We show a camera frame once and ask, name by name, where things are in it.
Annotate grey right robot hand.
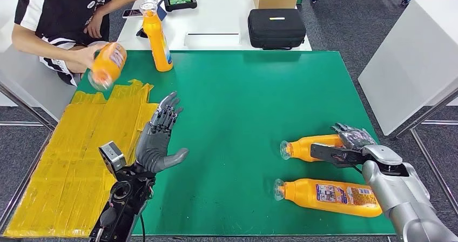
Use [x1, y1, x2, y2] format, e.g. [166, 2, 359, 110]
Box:
[331, 123, 377, 152]

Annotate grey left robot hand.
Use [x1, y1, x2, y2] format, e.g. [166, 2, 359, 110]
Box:
[135, 91, 190, 174]

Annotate orange bottle with clear cap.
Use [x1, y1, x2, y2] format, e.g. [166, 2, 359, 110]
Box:
[139, 1, 174, 72]
[273, 178, 383, 219]
[279, 134, 346, 163]
[87, 42, 127, 92]

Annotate yellow taped cardboard sheet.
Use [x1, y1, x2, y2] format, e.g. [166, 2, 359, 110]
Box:
[3, 78, 160, 238]

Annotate large white table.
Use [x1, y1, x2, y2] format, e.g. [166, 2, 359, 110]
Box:
[358, 0, 458, 137]

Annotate green table mat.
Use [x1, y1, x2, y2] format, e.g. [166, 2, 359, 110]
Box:
[77, 50, 396, 236]

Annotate black zippered case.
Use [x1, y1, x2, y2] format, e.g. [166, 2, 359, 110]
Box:
[247, 8, 307, 51]

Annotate blue tablet cover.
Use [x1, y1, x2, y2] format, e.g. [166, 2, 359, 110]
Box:
[136, 5, 168, 39]

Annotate white bench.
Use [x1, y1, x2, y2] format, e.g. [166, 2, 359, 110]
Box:
[0, 0, 78, 122]

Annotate person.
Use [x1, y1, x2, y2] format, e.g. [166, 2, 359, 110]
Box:
[11, 0, 144, 87]

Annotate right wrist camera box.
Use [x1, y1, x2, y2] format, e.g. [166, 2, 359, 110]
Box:
[310, 143, 369, 169]

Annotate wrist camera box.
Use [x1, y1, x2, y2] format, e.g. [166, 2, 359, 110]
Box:
[98, 141, 127, 179]
[310, 143, 369, 169]

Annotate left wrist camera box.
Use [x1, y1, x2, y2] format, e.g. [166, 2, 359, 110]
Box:
[98, 141, 127, 179]

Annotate metal table frame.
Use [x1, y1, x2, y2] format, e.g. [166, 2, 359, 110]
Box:
[386, 88, 458, 214]
[0, 81, 56, 230]

